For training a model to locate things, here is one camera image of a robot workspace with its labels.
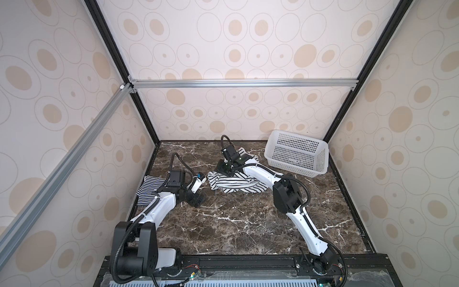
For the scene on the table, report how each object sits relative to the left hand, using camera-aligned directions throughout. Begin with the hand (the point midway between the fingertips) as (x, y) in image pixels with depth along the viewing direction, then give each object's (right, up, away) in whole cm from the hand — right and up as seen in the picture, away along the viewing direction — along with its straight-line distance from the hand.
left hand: (203, 192), depth 88 cm
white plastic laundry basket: (+55, +20, +25) cm, 64 cm away
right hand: (+9, +11, +13) cm, 19 cm away
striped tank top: (+18, +4, +8) cm, 20 cm away
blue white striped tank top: (-30, +3, +9) cm, 32 cm away
